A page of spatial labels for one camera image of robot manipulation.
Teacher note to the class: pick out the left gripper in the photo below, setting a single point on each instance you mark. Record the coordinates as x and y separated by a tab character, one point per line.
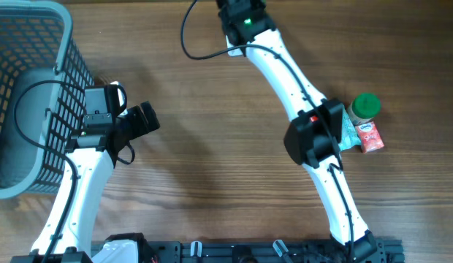
136	114

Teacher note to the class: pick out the mint green wipes pack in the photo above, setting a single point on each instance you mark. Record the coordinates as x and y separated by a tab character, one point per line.
349	137

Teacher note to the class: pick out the green lid jar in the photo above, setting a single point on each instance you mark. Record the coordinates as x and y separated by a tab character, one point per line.
364	108

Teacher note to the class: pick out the red Kleenex tissue pack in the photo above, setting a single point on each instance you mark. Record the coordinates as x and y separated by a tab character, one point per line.
370	137

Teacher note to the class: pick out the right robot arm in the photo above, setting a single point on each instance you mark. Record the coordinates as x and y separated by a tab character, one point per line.
315	122

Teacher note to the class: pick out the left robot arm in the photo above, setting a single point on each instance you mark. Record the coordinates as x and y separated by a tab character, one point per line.
106	127

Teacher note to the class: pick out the white barcode scanner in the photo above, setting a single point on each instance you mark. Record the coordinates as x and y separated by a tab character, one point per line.
235	52

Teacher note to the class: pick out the grey plastic mesh basket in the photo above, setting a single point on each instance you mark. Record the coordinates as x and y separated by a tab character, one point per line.
41	74

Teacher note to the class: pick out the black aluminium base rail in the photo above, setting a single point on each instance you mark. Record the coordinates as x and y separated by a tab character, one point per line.
306	251

